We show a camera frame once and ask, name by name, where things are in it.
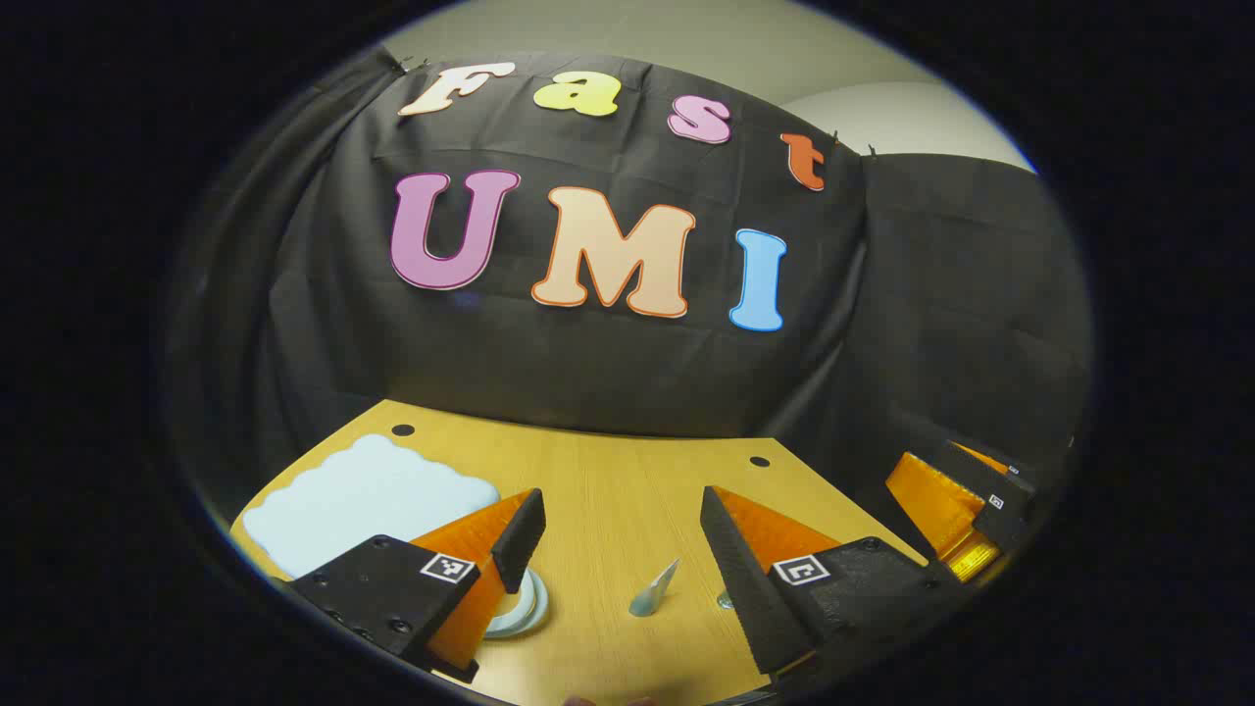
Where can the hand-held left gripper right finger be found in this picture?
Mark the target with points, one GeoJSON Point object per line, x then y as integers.
{"type": "Point", "coordinates": [740, 588]}

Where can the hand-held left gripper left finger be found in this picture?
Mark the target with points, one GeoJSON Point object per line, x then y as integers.
{"type": "Point", "coordinates": [520, 539]}

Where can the white skin care tube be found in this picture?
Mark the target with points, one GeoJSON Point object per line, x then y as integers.
{"type": "Point", "coordinates": [655, 591]}

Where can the light blue suitcase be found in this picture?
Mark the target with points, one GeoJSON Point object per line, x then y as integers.
{"type": "Point", "coordinates": [363, 500]}

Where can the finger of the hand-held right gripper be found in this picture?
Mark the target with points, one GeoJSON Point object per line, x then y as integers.
{"type": "Point", "coordinates": [931, 505]}
{"type": "Point", "coordinates": [1000, 469]}

